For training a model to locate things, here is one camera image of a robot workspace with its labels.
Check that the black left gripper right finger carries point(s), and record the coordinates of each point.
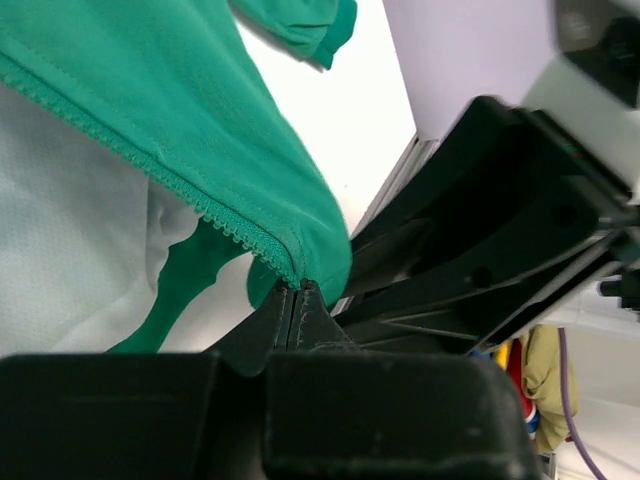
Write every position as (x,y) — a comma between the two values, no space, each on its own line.
(312,328)

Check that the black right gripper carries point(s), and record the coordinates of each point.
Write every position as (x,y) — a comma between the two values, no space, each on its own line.
(500,223)

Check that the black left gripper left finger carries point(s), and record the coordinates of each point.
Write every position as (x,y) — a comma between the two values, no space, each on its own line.
(248,345)

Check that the green varsity jacket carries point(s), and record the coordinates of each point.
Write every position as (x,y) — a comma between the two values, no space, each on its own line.
(141,151)

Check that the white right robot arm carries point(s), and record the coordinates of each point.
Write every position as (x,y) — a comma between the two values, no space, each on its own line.
(590,91)

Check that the khaki cloth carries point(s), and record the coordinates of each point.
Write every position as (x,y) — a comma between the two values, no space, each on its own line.
(541,383)

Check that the aluminium right side rail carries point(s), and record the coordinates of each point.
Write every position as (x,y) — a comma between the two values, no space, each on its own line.
(413,158)

